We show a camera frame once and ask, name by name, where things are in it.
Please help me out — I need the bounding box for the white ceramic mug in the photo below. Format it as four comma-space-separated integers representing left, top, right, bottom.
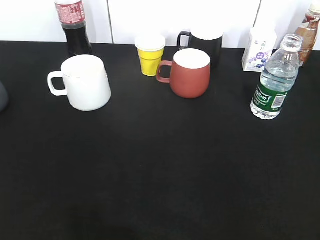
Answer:
47, 54, 112, 112

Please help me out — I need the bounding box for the clear water bottle green label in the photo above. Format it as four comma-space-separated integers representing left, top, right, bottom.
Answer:
250, 33, 303, 120

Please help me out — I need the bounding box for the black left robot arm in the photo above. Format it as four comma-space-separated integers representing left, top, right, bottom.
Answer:
0, 82, 9, 112

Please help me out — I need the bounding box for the yellow paper cup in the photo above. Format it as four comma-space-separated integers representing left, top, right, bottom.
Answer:
135, 34, 166, 77

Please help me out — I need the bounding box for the red ceramic mug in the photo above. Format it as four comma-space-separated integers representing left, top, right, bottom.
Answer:
156, 48, 211, 99

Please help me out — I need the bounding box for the black ceramic mug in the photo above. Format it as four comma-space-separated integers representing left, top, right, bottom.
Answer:
177, 28, 224, 69

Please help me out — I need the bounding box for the white milk carton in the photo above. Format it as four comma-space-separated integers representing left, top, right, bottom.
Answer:
241, 27, 278, 72

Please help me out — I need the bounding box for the cola bottle red label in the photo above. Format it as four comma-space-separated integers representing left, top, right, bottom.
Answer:
54, 0, 92, 57

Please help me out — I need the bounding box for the brown coffee drink bottle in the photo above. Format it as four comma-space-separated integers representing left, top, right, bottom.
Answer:
295, 0, 320, 67

